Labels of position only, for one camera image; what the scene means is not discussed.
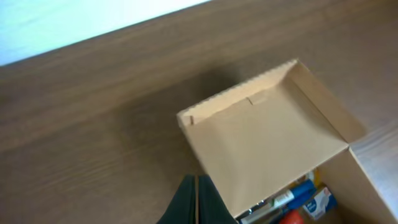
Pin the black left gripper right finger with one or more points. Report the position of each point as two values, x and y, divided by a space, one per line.
212 209

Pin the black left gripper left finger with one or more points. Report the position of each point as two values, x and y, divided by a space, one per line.
181 209

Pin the brown cardboard box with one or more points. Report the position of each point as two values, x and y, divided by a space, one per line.
256 138

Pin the blue white marker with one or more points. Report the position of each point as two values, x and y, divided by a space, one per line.
291 199

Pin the white blue staples box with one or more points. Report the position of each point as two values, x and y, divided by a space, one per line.
320 203

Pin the blue ballpoint pen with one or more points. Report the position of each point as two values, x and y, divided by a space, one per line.
280 214

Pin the yellow adhesive tape roll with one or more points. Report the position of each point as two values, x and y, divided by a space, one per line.
314 176

